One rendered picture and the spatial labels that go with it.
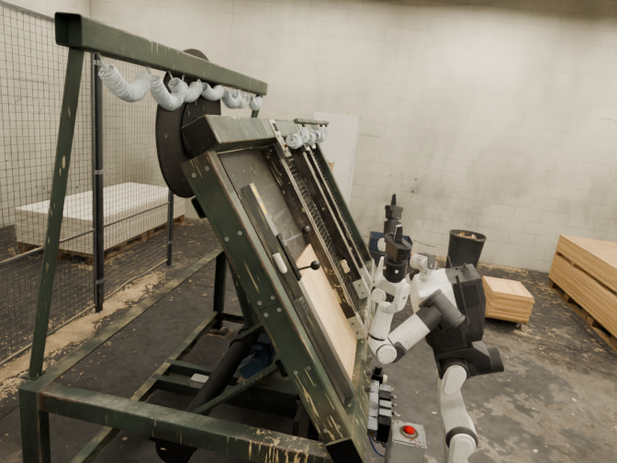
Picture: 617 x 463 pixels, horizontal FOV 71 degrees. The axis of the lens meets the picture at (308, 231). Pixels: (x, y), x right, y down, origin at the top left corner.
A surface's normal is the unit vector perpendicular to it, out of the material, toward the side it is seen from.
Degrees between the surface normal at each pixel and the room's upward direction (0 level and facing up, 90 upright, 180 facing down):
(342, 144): 90
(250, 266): 90
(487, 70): 90
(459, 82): 90
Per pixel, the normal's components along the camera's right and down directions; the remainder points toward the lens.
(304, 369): -0.17, 0.23
